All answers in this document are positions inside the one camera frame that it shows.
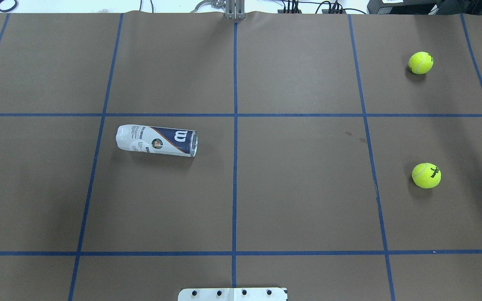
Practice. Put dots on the white blue tennis ball can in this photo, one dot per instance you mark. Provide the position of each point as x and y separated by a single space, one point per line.
157 140

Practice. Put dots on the tennis ball with black logo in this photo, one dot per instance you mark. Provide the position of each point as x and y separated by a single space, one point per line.
426 175

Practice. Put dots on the yellow tennis ball near edge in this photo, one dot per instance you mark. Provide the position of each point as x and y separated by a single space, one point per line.
420 63

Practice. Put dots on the silver camera mount bracket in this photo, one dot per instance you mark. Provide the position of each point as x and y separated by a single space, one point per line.
235 9

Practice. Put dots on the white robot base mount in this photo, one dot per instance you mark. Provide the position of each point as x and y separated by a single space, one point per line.
233 294

